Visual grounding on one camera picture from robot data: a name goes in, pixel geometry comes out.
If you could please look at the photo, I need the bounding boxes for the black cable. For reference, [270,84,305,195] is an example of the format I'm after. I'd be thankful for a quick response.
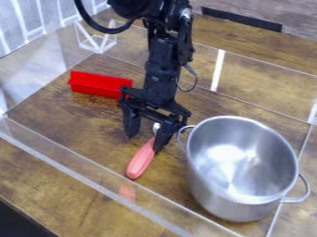
[74,0,135,35]

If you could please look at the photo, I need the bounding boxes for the red plastic block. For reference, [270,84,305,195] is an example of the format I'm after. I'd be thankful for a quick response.
[68,70,134,98]

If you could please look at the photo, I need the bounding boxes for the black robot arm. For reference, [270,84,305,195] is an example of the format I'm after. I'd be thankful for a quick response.
[109,0,194,151]

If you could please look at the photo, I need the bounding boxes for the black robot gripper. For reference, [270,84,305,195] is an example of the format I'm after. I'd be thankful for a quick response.
[119,62,192,152]

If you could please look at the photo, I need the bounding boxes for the clear acrylic barrier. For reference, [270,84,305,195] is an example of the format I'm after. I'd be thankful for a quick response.
[0,18,317,237]

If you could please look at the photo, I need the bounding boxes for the pink handled metal spoon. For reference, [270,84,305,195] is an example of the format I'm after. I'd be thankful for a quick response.
[126,122,162,181]

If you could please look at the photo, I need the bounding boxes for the black strip on wall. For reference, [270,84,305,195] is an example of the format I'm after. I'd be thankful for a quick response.
[201,6,282,32]

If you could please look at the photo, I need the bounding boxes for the stainless steel pot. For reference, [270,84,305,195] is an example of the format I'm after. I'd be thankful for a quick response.
[177,116,308,222]

